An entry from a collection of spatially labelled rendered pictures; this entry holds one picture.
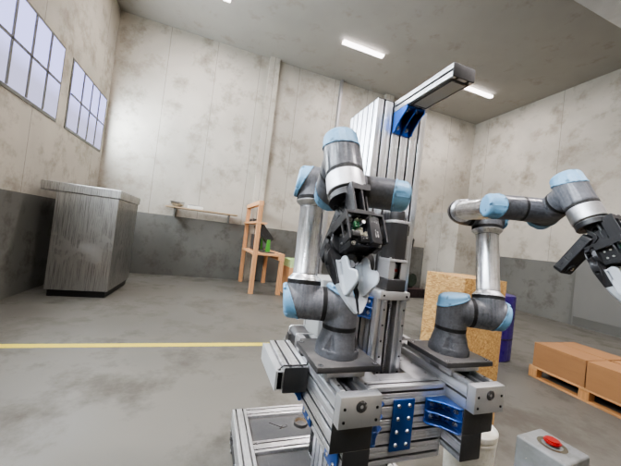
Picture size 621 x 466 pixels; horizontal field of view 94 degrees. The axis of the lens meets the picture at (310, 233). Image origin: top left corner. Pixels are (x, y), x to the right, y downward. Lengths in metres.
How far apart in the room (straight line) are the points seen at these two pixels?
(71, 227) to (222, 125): 4.76
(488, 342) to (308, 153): 7.60
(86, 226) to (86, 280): 0.90
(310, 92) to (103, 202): 6.64
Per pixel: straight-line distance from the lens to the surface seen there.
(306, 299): 0.96
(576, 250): 1.01
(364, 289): 0.49
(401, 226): 1.19
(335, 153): 0.57
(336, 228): 0.49
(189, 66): 9.70
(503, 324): 1.36
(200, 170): 8.78
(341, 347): 1.01
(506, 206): 1.03
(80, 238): 6.14
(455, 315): 1.29
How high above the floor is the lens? 1.42
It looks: 1 degrees up
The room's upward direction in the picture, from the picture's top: 7 degrees clockwise
